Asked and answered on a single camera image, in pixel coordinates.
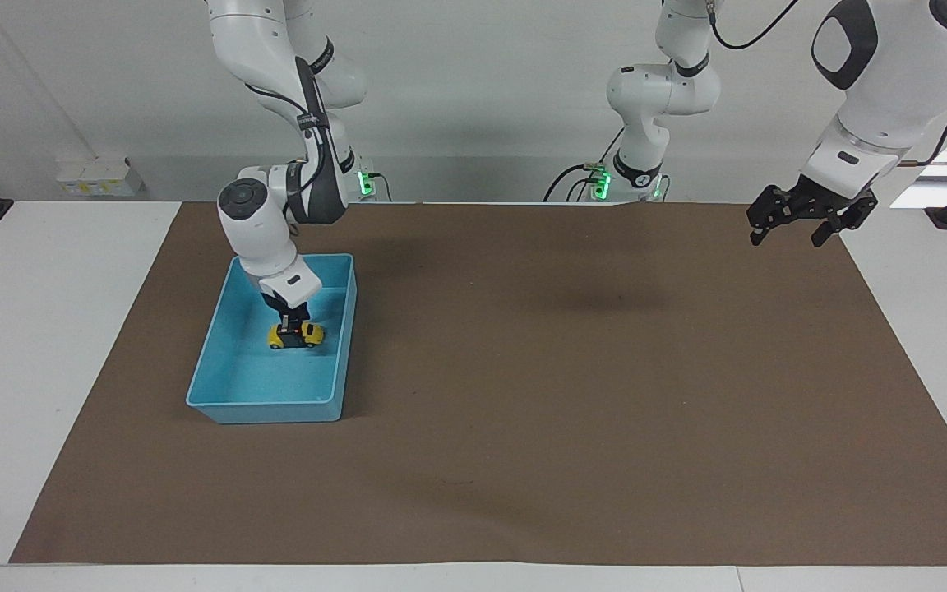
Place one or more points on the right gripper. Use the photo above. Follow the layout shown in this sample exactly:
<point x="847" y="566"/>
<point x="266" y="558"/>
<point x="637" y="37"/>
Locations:
<point x="293" y="311"/>

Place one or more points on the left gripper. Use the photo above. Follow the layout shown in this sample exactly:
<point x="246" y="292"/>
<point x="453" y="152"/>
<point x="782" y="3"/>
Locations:
<point x="820" y="202"/>

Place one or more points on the yellow toy beetle car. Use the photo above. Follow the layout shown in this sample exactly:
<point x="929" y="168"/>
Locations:
<point x="297" y="335"/>

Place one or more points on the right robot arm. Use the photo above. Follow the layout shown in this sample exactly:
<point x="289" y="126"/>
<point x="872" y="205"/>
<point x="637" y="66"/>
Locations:
<point x="256" y="218"/>

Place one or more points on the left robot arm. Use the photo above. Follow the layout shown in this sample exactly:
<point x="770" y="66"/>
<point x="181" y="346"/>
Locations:
<point x="893" y="74"/>

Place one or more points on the blue plastic bin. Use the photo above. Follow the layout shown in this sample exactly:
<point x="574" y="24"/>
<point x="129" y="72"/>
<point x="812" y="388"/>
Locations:
<point x="264" y="382"/>

